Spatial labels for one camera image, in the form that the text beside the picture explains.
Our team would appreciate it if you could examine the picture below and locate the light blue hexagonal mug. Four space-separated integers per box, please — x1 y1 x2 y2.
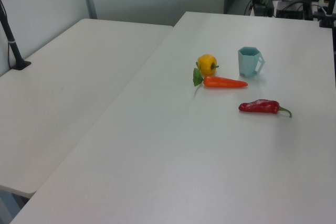
237 46 266 79

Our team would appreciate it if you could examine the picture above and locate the black electronics box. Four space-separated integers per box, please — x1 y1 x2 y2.
252 0 275 17

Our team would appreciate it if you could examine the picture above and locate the black desktop device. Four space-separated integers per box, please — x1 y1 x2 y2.
275 0 313 20

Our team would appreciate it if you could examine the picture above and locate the yellow toy bell pepper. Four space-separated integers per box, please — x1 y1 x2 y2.
195 54 219 76

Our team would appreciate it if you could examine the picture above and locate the orange toy carrot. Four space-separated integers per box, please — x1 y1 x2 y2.
193 68 248 89

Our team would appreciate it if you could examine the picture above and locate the red toy chili pepper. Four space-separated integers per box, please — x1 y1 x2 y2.
238 99 293 118

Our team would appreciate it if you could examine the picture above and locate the white side table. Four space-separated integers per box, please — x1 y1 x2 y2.
0 18 174 198

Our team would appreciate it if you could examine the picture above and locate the black camera pole with clamp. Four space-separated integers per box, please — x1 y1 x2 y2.
318 0 336 28

